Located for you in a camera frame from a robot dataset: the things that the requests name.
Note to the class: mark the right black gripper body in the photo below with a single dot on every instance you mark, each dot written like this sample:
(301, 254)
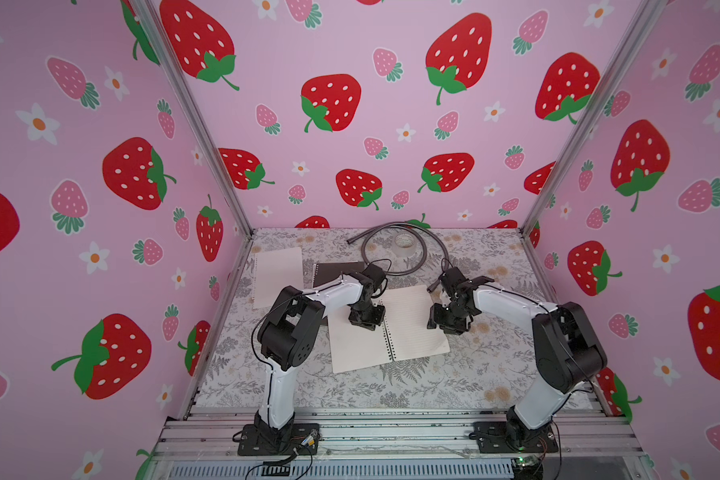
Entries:
(448, 318)

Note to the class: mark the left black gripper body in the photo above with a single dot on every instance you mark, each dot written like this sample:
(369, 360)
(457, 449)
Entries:
(368, 316)

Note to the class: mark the white spiral notebook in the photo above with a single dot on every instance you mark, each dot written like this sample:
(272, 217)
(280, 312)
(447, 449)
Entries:
(403, 334)

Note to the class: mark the torn white notebook page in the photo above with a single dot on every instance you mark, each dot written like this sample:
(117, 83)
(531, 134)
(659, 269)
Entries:
(275, 270)

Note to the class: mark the dark grey spiral notebook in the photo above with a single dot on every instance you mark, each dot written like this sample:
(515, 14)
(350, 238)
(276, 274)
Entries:
(325, 272)

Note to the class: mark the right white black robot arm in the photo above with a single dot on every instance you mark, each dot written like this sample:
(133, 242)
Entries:
(566, 348)

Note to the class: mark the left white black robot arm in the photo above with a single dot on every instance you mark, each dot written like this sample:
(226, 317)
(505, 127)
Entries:
(289, 331)

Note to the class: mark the clear tape roll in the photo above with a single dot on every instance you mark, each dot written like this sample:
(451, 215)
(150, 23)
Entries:
(405, 244)

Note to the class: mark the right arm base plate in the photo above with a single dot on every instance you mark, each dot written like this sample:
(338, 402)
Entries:
(513, 438)

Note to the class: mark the aluminium rail frame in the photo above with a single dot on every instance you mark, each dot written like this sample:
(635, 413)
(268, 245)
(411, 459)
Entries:
(213, 443)

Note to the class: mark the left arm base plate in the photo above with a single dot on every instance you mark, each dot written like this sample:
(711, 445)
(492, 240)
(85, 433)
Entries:
(261, 440)

